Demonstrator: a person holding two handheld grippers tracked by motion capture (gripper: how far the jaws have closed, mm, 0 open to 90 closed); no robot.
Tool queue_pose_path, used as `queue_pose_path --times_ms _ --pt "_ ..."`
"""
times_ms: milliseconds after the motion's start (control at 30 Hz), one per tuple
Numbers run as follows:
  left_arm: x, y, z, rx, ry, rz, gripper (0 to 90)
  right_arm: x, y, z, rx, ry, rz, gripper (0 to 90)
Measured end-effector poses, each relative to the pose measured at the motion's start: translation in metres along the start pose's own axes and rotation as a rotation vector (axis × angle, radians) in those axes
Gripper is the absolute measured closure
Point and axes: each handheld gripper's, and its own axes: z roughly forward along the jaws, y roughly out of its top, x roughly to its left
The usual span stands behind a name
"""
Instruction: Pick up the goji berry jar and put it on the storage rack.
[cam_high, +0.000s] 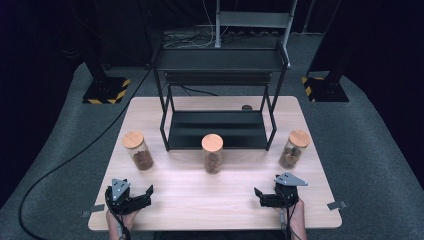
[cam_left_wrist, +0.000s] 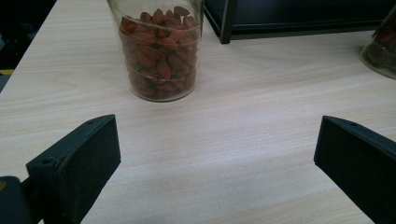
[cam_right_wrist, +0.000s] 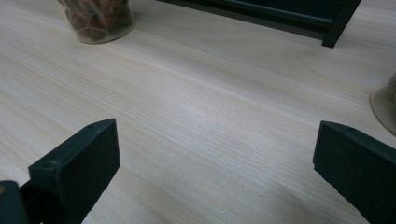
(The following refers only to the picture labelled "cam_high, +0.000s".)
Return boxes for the person's right hand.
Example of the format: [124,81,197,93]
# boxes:
[279,199,308,240]

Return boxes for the hand-held gripper cable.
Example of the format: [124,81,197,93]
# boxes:
[105,188,132,240]
[279,191,303,240]

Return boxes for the left hand-held gripper cable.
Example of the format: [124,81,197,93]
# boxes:
[105,188,132,240]

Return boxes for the glass jar with wooden lid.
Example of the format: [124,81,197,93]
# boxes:
[121,130,155,172]
[278,129,311,170]
[200,133,225,175]

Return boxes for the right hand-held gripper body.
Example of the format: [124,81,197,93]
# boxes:
[272,172,309,210]

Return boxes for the black metal two-tier shelf rack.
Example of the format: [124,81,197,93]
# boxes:
[151,39,290,153]

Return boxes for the grey tape strip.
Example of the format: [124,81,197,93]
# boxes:
[326,200,348,211]
[81,203,106,219]

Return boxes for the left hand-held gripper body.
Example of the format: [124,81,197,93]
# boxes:
[105,178,143,215]

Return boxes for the long black floor cable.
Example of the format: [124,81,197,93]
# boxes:
[18,68,154,240]

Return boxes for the grey metal stand frame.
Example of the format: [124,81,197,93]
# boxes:
[214,0,298,69]

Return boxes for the black stand with striped base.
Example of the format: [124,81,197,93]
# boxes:
[78,33,131,105]
[301,0,350,103]

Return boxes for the person's left hand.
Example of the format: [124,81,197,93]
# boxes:
[105,209,140,240]

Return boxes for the right hand-held gripper cable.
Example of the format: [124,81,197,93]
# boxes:
[279,191,303,240]

